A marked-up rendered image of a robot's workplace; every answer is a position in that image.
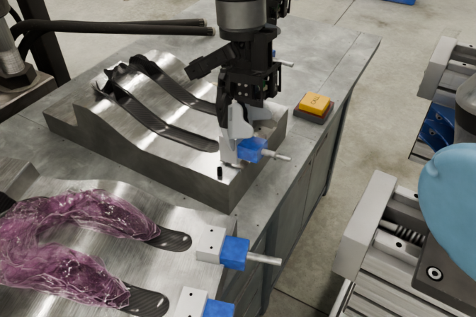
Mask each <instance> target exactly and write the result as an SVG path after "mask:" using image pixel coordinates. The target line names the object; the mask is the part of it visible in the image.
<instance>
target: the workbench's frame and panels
mask: <svg viewBox="0 0 476 317"><path fill-rule="evenodd" d="M379 46H380V42H379V44H378V46H377V47H376V48H375V50H374V52H373V53H372V55H371V56H370V59H369V60H368V61H367V63H366V65H365V66H364V68H363V70H362V71H361V73H360V74H359V76H358V78H357V79H356V81H355V82H354V84H353V85H352V87H351V89H350V91H349V92H348V94H347V95H346V97H345V99H344V100H343V102H342V103H341V105H340V106H339V109H338V110H337V111H336V113H335V115H334V116H333V118H332V119H331V121H330V123H329V124H328V126H327V128H326V129H325V131H324V132H323V134H322V136H321V137H320V138H319V141H318V142H317V143H316V145H315V147H314V149H313V150H312V152H311V153H310V155H309V156H308V158H307V160H306V162H305V163H304V164H303V166H302V168H301V169H300V171H299V173H298V174H297V176H296V177H295V179H294V181H293V182H292V184H291V185H290V187H289V188H288V190H287V192H286V193H285V195H284V197H283V199H282V200H281V201H280V203H279V205H278V206H277V208H276V210H275V211H274V213H273V214H272V216H271V218H270V219H269V220H268V223H267V224H266V225H265V227H264V229H263V231H262V232H261V234H260V235H259V237H258V238H257V240H256V242H255V244H254V245H253V246H252V248H251V250H250V252H252V253H258V254H262V255H269V256H273V257H277V258H282V263H281V266H278V265H272V264H268V263H261V262H257V261H253V260H247V262H246V267H245V271H240V270H238V271H237V272H236V274H235V276H234V277H233V278H232V281H231V282H230V284H229V285H228V287H227V288H226V290H225V292H224V293H223V295H222V296H221V299H220V301H223V302H227V303H230V304H234V305H235V314H234V317H259V316H260V315H262V316H263V315H264V314H265V312H266V309H267V308H268V305H269V299H270V294H271V292H272V290H273V288H274V287H275V285H276V282H277V281H278V278H279V277H280V275H281V273H282V271H283V269H284V267H285V265H286V263H287V261H288V260H289V258H290V256H291V254H292V252H293V250H294V248H295V247H296V245H297V243H298V241H299V239H300V237H301V235H302V233H303V231H304V230H305V227H306V226H307V223H308V221H309V220H310V218H311V216H312V214H313V212H314V210H315V208H316V206H317V205H318V203H319V201H320V199H321V197H322V196H325V195H326V194H327V192H328V190H329V186H330V183H331V180H332V174H333V171H334V166H335V163H336V157H337V154H338V150H339V145H340V142H341V136H342V133H343V130H344V125H345V121H346V116H347V112H348V109H349V104H350V101H351V95H352V92H353V88H354V87H355V85H356V84H357V82H358V80H359V79H360V77H361V75H362V74H363V72H364V71H365V69H366V67H367V66H368V64H369V62H370V61H371V59H372V58H373V56H374V54H375V53H376V51H377V49H378V48H379Z"/></svg>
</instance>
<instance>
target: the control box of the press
mask: <svg viewBox="0 0 476 317"><path fill-rule="evenodd" d="M16 1H17V3H18V6H19V9H20V10H21V13H22V16H23V19H24V20H28V19H41V20H49V21H51V20H50V16H49V13H48V11H47V8H46V5H45V2H44V0H16ZM10 7H11V6H10ZM9 13H10V14H11V15H12V16H13V18H14V20H15V21H16V22H17V23H18V22H20V21H22V20H21V18H20V16H19V15H18V13H17V12H16V11H15V10H14V9H13V8H12V7H11V10H10V11H9ZM30 52H31V54H32V56H33V59H34V61H35V64H36V67H37V68H38V71H41V72H44V73H46V74H49V75H51V76H53V77H54V78H55V81H56V84H57V87H58V88H59V87H60V86H62V85H64V84H65V83H67V82H68V81H71V78H70V75H69V72H68V69H67V65H66V63H65V60H64V57H63V55H62V51H61V49H60V45H59V43H58V40H57V36H56V34H55V32H53V31H52V32H48V33H45V34H44V35H42V36H40V37H39V38H38V39H37V40H36V41H35V42H34V43H33V44H32V46H31V47H30Z"/></svg>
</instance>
